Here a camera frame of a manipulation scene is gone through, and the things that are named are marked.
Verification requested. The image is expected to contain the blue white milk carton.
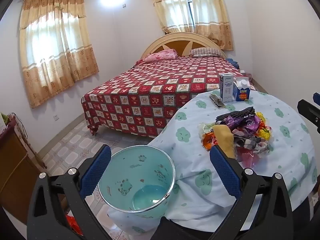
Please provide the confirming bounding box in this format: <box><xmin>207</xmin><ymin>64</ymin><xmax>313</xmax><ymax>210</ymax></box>
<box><xmin>232</xmin><ymin>79</ymin><xmax>251</xmax><ymax>102</ymax></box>

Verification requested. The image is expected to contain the red shopping bag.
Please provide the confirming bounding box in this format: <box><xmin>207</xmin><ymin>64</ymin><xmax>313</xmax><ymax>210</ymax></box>
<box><xmin>65</xmin><ymin>214</ymin><xmax>83</xmax><ymax>236</ymax></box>

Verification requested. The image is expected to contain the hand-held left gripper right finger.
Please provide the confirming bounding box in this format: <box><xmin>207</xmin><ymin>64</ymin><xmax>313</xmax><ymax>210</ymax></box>
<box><xmin>209</xmin><ymin>144</ymin><xmax>294</xmax><ymax>240</ymax></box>

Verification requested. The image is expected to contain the brown wooden cabinet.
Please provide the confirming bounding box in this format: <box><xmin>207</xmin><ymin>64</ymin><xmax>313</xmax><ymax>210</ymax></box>
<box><xmin>0</xmin><ymin>115</ymin><xmax>48</xmax><ymax>225</ymax></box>

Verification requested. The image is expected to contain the bed with red quilt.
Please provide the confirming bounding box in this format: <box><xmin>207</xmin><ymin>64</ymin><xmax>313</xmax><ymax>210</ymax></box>
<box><xmin>81</xmin><ymin>55</ymin><xmax>250</xmax><ymax>138</ymax></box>

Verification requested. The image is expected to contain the pink clear plastic bag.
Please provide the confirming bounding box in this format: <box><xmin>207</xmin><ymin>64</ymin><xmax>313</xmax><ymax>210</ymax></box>
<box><xmin>236</xmin><ymin>142</ymin><xmax>269</xmax><ymax>168</ymax></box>

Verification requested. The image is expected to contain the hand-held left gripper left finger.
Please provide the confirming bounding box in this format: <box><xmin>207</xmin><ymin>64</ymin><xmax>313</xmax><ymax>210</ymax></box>
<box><xmin>26</xmin><ymin>144</ymin><xmax>112</xmax><ymax>240</ymax></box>

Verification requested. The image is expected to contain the pink floral pillow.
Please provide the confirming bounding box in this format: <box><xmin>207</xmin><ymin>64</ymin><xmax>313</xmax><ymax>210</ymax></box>
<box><xmin>142</xmin><ymin>49</ymin><xmax>178</xmax><ymax>63</ymax></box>

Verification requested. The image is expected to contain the striped pillow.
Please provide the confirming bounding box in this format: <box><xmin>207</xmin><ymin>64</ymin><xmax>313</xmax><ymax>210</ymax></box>
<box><xmin>190</xmin><ymin>47</ymin><xmax>222</xmax><ymax>57</ymax></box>

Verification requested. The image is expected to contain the orange foil wrapper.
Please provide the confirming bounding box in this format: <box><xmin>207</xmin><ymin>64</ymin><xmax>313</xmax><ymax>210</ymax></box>
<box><xmin>202</xmin><ymin>131</ymin><xmax>219</xmax><ymax>151</ymax></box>

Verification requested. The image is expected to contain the tall white carton box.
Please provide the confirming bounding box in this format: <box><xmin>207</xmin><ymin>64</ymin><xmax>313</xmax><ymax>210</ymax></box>
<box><xmin>219</xmin><ymin>74</ymin><xmax>234</xmax><ymax>103</ymax></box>

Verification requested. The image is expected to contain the yellow soft wrapper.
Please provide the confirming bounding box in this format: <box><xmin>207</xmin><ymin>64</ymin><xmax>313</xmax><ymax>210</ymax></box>
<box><xmin>212</xmin><ymin>125</ymin><xmax>237</xmax><ymax>159</ymax></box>

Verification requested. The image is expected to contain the cream wooden headboard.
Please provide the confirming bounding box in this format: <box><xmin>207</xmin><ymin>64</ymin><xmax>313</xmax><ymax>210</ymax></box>
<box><xmin>141</xmin><ymin>32</ymin><xmax>227</xmax><ymax>60</ymax></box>

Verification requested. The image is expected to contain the dark grey flat object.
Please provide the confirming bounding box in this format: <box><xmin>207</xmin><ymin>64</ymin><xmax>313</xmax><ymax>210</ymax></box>
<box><xmin>209</xmin><ymin>94</ymin><xmax>227</xmax><ymax>109</ymax></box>

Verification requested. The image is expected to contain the pile of small colourful wrappers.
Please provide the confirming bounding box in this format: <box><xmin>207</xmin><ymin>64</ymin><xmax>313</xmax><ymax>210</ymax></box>
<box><xmin>199</xmin><ymin>106</ymin><xmax>272</xmax><ymax>168</ymax></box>

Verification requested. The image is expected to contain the pale yellow printed plastic bag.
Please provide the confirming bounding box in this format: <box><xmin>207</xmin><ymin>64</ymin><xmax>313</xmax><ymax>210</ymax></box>
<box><xmin>199</xmin><ymin>122</ymin><xmax>215</xmax><ymax>133</ymax></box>

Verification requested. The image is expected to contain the thin cable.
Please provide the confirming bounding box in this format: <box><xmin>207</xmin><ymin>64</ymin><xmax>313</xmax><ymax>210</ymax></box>
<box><xmin>14</xmin><ymin>115</ymin><xmax>28</xmax><ymax>140</ymax></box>

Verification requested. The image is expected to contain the round table, blue cloth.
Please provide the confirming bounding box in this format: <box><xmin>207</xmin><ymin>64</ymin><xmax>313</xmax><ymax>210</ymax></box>
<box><xmin>107</xmin><ymin>89</ymin><xmax>317</xmax><ymax>234</ymax></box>

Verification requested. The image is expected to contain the beige patterned curtain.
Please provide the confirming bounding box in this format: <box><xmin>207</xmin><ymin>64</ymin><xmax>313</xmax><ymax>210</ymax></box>
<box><xmin>19</xmin><ymin>0</ymin><xmax>100</xmax><ymax>109</ymax></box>
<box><xmin>149</xmin><ymin>0</ymin><xmax>234</xmax><ymax>51</ymax></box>

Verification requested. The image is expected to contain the teal metal-rimmed trash bin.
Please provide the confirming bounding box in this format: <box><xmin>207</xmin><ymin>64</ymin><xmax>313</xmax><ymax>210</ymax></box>
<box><xmin>97</xmin><ymin>145</ymin><xmax>176</xmax><ymax>218</ymax></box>

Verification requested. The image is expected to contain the black striped wrapper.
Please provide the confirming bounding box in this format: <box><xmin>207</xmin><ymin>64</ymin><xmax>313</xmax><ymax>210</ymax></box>
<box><xmin>215</xmin><ymin>106</ymin><xmax>256</xmax><ymax>123</ymax></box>

